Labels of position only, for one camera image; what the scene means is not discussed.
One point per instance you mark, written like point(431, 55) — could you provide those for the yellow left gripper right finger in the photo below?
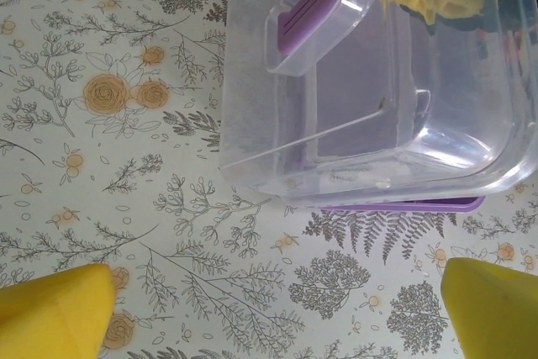
point(496, 317)

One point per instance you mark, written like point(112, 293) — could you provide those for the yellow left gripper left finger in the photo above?
point(50, 317)

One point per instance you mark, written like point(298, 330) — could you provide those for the floral patterned table cover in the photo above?
point(126, 165)

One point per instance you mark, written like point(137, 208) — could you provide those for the clear lidded purple tool box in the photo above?
point(357, 123)

